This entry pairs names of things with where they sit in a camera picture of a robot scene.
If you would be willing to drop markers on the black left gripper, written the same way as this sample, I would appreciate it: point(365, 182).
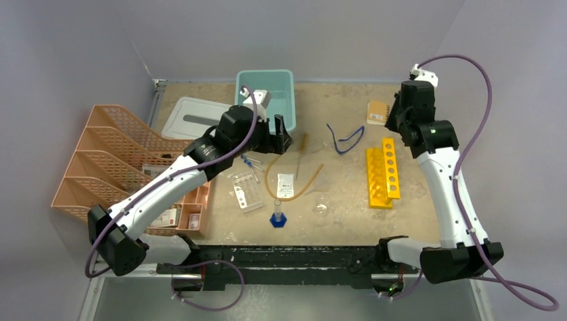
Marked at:
point(283, 139)

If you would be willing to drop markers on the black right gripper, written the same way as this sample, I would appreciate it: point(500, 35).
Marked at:
point(391, 124)

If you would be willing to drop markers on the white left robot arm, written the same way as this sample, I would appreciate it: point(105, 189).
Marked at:
point(115, 232)

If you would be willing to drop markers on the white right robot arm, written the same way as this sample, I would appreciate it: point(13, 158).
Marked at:
point(464, 249)

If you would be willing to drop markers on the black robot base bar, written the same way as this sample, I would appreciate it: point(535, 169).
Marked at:
point(360, 267)

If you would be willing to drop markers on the yellow rubber tubing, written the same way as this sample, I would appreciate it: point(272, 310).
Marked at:
point(299, 193)

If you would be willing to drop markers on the small white plastic packet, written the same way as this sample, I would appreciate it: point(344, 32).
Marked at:
point(285, 185)

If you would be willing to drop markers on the clear acrylic test tube rack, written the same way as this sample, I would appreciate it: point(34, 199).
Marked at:
point(247, 192)

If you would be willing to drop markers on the blue rubber band loop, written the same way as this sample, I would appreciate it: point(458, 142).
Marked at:
point(344, 145)

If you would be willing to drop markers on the mint green plastic bin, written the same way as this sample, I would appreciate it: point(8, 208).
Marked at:
point(280, 84)

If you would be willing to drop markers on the graduated cylinder blue base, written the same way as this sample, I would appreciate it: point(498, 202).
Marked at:
point(278, 218)

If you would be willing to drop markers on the yellow test tube rack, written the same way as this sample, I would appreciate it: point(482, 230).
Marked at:
point(382, 175)

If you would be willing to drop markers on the white plastic bin lid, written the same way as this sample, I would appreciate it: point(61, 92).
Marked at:
point(191, 117)

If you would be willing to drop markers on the small card box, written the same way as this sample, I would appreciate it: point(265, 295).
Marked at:
point(194, 222)

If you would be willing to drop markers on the peach plastic file organizer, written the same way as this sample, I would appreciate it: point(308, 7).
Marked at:
point(112, 160)

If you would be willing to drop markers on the wire test tube brush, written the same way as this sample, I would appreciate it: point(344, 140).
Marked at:
point(301, 151)

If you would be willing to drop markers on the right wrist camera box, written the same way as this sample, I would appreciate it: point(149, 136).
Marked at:
point(419, 74)

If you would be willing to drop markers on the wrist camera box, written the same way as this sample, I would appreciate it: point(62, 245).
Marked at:
point(262, 99)
point(419, 74)

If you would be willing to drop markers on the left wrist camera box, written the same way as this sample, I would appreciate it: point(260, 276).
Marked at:
point(262, 99)

